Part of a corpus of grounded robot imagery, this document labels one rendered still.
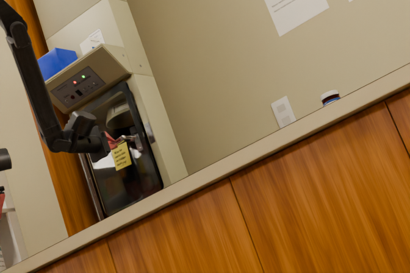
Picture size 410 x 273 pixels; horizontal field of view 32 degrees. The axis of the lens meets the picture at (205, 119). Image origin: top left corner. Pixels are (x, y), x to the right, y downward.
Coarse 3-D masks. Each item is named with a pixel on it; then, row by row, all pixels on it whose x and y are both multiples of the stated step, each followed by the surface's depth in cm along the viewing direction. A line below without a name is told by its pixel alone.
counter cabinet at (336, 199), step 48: (336, 144) 167; (384, 144) 161; (240, 192) 181; (288, 192) 174; (336, 192) 167; (384, 192) 160; (144, 240) 197; (192, 240) 188; (240, 240) 180; (288, 240) 173; (336, 240) 166; (384, 240) 160
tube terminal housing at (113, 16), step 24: (120, 0) 251; (72, 24) 253; (96, 24) 247; (120, 24) 244; (48, 48) 259; (72, 48) 253; (144, 72) 242; (96, 96) 245; (144, 96) 236; (144, 120) 233; (168, 120) 241; (168, 144) 235; (168, 168) 229
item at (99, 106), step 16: (112, 96) 236; (128, 96) 232; (96, 112) 241; (112, 112) 236; (128, 112) 232; (112, 128) 236; (128, 128) 232; (128, 144) 232; (144, 144) 227; (112, 160) 236; (144, 160) 227; (96, 176) 241; (112, 176) 236; (128, 176) 232; (144, 176) 227; (96, 192) 241; (112, 192) 237; (128, 192) 232; (144, 192) 227; (112, 208) 237
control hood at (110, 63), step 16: (96, 48) 231; (112, 48) 233; (80, 64) 236; (96, 64) 235; (112, 64) 234; (128, 64) 237; (48, 80) 242; (64, 80) 241; (112, 80) 238; (64, 112) 249
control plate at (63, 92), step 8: (80, 72) 237; (88, 72) 237; (72, 80) 240; (80, 80) 240; (88, 80) 239; (96, 80) 239; (56, 88) 243; (64, 88) 243; (72, 88) 242; (80, 88) 242; (88, 88) 241; (96, 88) 241; (56, 96) 246; (64, 96) 245; (80, 96) 244; (64, 104) 247; (72, 104) 247
